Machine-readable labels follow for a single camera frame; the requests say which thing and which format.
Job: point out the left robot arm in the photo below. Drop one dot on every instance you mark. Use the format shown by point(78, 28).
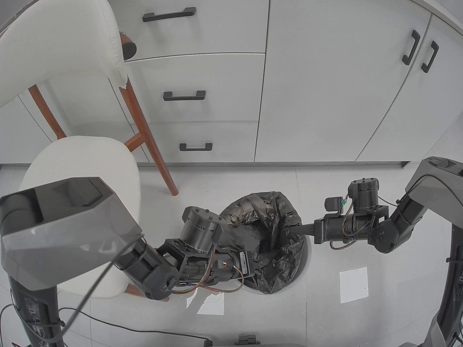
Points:
point(65, 237)

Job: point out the grey trash bin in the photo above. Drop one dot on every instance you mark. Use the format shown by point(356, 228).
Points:
point(308, 262)

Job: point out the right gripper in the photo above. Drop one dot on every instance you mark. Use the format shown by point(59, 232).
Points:
point(343, 230)

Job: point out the black plastic bag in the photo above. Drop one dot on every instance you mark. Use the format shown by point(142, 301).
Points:
point(275, 215)

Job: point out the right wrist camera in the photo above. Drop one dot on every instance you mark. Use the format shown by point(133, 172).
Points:
point(332, 205)

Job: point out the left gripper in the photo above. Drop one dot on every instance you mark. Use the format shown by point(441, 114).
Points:
point(202, 269)

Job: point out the white cabinet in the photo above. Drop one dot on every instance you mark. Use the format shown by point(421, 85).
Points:
point(325, 67)

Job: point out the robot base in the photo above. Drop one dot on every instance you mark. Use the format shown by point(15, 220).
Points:
point(253, 342)

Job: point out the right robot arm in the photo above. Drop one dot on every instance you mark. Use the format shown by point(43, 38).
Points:
point(408, 211)

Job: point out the white chair with wooden legs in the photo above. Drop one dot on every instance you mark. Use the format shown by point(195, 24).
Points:
point(72, 67)

